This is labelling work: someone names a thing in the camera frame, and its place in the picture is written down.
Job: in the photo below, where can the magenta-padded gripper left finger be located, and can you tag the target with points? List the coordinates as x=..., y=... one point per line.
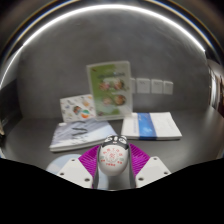
x=75, y=173

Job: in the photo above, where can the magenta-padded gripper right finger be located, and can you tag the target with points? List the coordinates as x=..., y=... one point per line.
x=151, y=170

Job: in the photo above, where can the white mouse with red print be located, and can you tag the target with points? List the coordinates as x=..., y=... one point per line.
x=113, y=158

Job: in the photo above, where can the grey covered book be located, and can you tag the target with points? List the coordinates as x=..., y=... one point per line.
x=78, y=135

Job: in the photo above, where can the white book with blue stripe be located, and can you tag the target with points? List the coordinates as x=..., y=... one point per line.
x=151, y=126

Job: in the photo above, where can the white card with colourful print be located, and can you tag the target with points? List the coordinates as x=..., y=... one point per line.
x=77, y=108

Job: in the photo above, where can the green upright brochure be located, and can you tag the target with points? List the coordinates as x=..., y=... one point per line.
x=110, y=90

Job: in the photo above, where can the white wall socket plate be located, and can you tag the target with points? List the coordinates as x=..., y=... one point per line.
x=168, y=87
x=143, y=85
x=156, y=86

